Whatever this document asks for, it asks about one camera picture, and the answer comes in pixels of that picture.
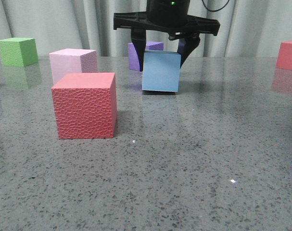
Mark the light blue foam cube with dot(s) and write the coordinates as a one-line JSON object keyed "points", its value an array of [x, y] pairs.
{"points": [[161, 71]]}

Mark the green foam cube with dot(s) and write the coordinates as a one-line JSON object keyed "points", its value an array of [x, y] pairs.
{"points": [[18, 51]]}

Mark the pink foam cube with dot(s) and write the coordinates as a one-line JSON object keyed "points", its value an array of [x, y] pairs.
{"points": [[72, 61]]}

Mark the red foam cube at right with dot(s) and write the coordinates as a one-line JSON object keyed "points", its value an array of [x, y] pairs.
{"points": [[284, 60]]}

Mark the grey pleated curtain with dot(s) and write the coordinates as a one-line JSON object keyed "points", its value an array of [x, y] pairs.
{"points": [[254, 28]]}

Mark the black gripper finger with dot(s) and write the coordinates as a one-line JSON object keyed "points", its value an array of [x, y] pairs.
{"points": [[186, 46], [138, 47]]}

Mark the dark purple foam cube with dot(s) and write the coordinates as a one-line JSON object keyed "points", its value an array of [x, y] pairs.
{"points": [[133, 62]]}

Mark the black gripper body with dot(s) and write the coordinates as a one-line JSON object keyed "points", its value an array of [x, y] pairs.
{"points": [[168, 16]]}

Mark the red textured foam cube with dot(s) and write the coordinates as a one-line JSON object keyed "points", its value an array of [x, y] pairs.
{"points": [[85, 105]]}

